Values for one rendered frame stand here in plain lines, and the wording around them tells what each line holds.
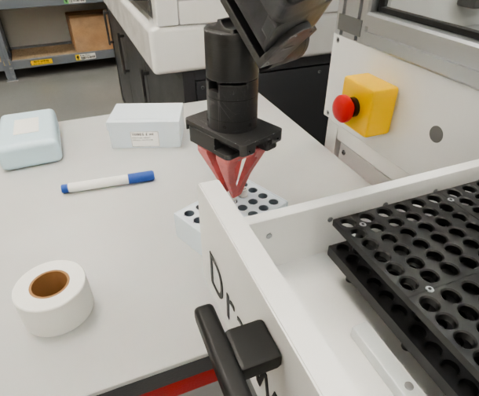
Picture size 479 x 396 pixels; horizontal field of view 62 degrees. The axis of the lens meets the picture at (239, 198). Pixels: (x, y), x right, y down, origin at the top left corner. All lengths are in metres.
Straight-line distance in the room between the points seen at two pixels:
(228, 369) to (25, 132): 0.62
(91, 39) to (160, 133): 3.20
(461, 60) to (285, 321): 0.41
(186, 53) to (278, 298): 0.81
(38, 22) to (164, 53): 3.36
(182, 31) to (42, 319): 0.71
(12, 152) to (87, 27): 3.19
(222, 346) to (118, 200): 0.42
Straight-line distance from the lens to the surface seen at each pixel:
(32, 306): 0.44
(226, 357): 0.23
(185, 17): 0.97
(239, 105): 0.43
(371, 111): 0.60
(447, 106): 0.56
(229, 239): 0.27
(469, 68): 0.54
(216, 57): 0.42
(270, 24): 0.35
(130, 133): 0.74
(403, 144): 0.62
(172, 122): 0.71
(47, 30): 4.30
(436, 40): 0.56
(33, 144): 0.73
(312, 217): 0.36
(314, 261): 0.39
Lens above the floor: 1.10
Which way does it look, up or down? 35 degrees down
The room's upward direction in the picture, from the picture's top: straight up
